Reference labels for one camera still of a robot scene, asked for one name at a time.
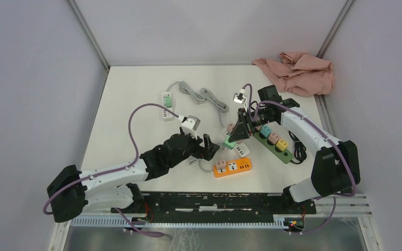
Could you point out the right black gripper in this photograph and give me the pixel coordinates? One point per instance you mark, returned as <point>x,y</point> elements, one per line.
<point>241,131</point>

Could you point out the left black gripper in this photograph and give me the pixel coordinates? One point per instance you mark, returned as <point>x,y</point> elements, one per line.
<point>210,147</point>

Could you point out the green plug from orange strip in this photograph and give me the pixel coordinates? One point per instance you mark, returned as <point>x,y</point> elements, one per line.
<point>228,144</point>

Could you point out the pink plug from orange strip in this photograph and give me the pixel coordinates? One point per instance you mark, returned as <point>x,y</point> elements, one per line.
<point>221,164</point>

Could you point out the orange power strip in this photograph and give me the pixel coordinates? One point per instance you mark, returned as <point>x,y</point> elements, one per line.
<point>234,167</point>

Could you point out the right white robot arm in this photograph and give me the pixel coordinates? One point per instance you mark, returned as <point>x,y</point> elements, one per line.
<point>336,165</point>

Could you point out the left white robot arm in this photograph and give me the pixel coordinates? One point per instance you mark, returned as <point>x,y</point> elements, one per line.
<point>74,191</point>

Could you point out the pink plug upper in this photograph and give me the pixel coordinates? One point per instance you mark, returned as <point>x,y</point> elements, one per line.
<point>230,127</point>

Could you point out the teal plug on green strip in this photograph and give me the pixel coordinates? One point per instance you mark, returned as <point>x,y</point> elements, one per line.
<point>265,131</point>

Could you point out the beige plug on green strip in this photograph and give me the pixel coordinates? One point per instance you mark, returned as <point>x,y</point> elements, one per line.
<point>273,138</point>

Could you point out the yellow plug on green strip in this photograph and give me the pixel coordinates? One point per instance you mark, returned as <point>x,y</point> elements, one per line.
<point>281,145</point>

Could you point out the green plug on white strip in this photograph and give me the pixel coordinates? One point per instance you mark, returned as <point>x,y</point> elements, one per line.
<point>167,101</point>

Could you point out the long white power strip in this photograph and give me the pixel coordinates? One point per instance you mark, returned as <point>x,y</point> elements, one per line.
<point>241,150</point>

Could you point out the dark green power strip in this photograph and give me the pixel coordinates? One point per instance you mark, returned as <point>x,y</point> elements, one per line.
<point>284,156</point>

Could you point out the small white power strip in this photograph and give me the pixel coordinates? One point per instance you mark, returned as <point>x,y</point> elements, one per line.
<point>167,116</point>

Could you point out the pink crumpled cloth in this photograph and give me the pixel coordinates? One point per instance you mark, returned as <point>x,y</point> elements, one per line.
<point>299,73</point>

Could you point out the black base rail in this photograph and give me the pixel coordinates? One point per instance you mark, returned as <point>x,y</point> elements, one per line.
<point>215,207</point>

